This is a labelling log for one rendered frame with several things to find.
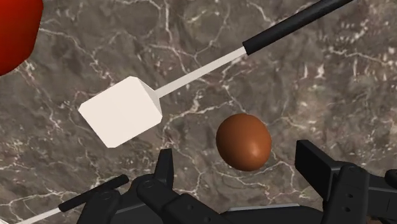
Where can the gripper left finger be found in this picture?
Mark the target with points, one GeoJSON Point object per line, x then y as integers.
{"type": "Point", "coordinates": [161, 195]}

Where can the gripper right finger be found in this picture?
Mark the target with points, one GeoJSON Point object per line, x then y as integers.
{"type": "Point", "coordinates": [344, 192]}

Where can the brown egg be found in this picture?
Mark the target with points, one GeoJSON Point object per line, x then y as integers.
{"type": "Point", "coordinates": [243, 142]}

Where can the red round object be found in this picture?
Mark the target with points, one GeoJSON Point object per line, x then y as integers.
{"type": "Point", "coordinates": [15, 31]}

